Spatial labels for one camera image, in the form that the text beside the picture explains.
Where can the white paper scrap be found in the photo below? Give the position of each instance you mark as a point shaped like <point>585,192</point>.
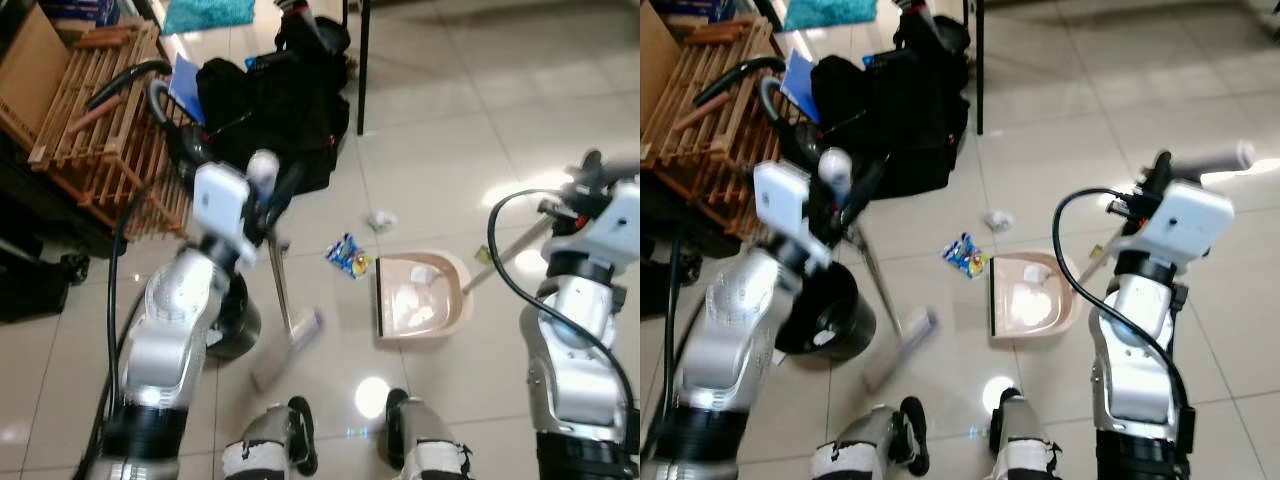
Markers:
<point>421,274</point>
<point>1037,273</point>

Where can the brown cardboard box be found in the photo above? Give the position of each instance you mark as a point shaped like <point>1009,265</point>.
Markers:
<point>30,70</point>
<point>655,60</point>

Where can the teal fluffy rug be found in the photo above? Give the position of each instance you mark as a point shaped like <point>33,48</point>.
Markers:
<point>208,14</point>
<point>832,12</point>

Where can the crumpled white paper ball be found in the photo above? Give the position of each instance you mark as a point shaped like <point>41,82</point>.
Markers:
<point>382,221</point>
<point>999,220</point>

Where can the black fabric bag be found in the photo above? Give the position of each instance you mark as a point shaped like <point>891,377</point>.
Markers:
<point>895,110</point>
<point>275,110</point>

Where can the black metal furniture leg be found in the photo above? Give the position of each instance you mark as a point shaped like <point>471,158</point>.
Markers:
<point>980,70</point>
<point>362,70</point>

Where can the robot right leg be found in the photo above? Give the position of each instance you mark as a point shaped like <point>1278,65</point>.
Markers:
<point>425,445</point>
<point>1025,445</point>

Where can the dark blue box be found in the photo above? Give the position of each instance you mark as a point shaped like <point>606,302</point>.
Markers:
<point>695,8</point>
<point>80,10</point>

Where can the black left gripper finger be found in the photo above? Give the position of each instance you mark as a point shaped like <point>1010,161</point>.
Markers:
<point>288,188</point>
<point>868,190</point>

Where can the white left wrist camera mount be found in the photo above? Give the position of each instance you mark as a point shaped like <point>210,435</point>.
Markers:
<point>220,205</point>
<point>780,205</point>

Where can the black round bin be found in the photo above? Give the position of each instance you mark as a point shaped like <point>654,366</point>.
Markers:
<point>238,320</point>
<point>830,315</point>

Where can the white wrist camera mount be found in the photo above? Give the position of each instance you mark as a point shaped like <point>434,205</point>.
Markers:
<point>780,205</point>
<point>220,205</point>
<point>1185,220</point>
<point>610,225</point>

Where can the blue flat folder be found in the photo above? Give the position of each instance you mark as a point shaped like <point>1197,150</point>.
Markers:
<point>188,88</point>
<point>800,85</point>

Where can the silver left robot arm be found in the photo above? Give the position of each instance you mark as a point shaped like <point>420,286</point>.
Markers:
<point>175,320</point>
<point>735,330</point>

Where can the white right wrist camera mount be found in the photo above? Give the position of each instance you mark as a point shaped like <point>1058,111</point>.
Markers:
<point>610,225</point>
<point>1185,220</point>

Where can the wooden slatted rack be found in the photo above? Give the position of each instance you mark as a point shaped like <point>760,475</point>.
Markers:
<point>700,130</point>
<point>95,130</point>

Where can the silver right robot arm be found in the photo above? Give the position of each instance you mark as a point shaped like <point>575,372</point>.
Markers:
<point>1135,350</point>
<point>575,350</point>

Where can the black wheeled furniture base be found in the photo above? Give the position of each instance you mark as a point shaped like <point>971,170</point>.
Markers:
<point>35,240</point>
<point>660,250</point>

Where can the blue yellow snack wrapper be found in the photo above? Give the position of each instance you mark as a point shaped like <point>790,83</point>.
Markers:
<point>967,256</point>
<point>350,257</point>

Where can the robot leg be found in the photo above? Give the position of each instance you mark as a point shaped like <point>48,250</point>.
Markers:
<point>425,445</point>
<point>870,445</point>
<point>270,445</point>
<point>1025,445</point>

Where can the robot left leg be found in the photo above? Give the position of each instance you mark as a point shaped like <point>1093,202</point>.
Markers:
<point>270,445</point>
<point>870,445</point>

